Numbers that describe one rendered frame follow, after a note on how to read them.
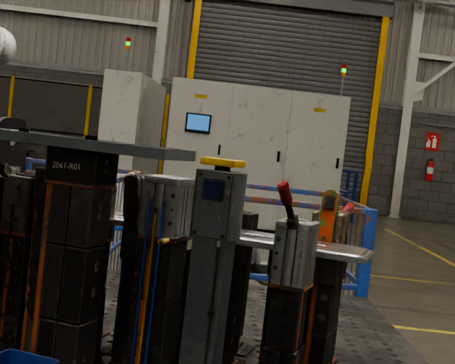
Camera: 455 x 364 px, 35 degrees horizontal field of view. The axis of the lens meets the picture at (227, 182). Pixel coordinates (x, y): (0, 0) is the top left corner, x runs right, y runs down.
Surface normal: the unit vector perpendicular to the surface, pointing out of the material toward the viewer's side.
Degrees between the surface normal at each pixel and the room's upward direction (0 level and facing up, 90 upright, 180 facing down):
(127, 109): 90
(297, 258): 90
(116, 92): 90
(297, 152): 90
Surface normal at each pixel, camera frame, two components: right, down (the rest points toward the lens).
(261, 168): 0.02, 0.06
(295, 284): -0.32, 0.01
